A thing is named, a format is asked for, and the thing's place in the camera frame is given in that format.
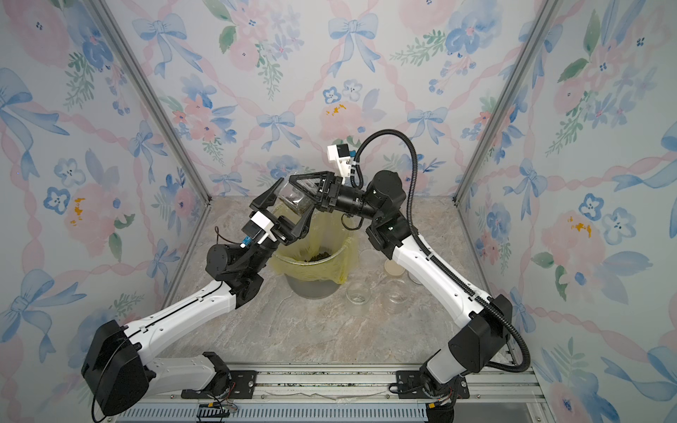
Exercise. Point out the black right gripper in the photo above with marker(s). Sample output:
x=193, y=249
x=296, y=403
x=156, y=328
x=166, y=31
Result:
x=331, y=190

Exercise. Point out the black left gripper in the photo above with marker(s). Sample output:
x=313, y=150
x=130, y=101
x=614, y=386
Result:
x=285, y=233

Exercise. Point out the small jar with grey lid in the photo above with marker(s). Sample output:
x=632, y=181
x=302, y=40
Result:
x=298, y=194

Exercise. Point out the translucent round container lid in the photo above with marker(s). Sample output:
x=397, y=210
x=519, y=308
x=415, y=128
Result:
x=371, y=260

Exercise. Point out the glass jar with tea leaves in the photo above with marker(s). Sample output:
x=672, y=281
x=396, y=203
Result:
x=358, y=293

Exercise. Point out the beige round jar lid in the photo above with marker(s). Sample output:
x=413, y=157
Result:
x=393, y=269

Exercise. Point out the translucent plastic container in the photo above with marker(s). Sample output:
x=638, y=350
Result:
x=395, y=295

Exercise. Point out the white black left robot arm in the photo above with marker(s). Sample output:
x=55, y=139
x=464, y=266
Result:
x=120, y=367

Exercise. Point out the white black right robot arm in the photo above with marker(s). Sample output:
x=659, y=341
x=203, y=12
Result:
x=480, y=318

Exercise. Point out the yellow plastic bin liner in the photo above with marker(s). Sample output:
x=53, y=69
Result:
x=328, y=252

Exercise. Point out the grey mesh trash bin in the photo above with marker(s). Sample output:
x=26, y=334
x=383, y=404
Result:
x=312, y=288

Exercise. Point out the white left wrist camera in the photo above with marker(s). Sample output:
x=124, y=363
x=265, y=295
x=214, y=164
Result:
x=257, y=230

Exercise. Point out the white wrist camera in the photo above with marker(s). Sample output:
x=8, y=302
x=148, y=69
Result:
x=257, y=230
x=343, y=160

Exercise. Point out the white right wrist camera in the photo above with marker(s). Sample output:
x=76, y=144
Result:
x=343, y=160

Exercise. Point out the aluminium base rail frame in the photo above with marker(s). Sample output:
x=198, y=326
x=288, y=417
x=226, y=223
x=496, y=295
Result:
x=348, y=393

